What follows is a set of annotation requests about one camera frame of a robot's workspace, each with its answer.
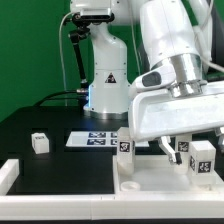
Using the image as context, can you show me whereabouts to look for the black cables at base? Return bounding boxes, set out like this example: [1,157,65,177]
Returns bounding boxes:
[33,88,90,108]

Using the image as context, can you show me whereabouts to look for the grey camera on mount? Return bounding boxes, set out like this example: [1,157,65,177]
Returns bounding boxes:
[80,8,112,19]

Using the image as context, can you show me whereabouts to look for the white cable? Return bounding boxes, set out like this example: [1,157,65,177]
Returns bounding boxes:
[58,11,76,108]

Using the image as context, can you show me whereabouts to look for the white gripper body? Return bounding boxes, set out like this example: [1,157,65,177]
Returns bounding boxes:
[128,82,224,142]

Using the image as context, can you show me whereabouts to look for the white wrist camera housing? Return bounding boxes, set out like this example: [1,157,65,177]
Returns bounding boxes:
[129,64,176,99]

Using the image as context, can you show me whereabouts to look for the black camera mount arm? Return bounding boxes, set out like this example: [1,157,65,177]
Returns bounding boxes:
[66,13,90,89]

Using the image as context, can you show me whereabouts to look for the white U-shaped obstacle fence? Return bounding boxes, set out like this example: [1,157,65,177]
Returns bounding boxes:
[0,159,224,221]

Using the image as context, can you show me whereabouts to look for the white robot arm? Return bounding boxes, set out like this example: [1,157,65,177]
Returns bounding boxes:
[70,0,224,164]

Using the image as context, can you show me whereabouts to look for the white sheet with tags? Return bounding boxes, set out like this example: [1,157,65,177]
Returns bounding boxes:
[65,130,150,148]

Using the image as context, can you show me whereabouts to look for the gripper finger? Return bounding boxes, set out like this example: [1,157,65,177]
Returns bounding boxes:
[215,126,224,153]
[158,136,182,165]

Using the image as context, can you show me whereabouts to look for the white square table top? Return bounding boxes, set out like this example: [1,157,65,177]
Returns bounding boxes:
[113,155,224,194]

